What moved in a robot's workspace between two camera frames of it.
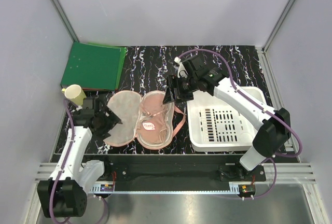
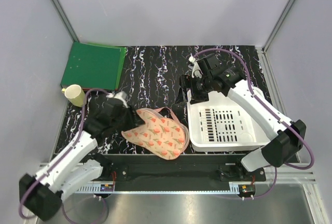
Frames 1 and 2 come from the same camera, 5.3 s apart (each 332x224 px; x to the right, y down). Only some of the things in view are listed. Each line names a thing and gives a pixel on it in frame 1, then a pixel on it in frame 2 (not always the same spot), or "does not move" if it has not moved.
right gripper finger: [169, 97] -> [182, 95]
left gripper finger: [105, 134] -> [136, 120]
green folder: [94, 66] does not move
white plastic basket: [216, 124] does not move
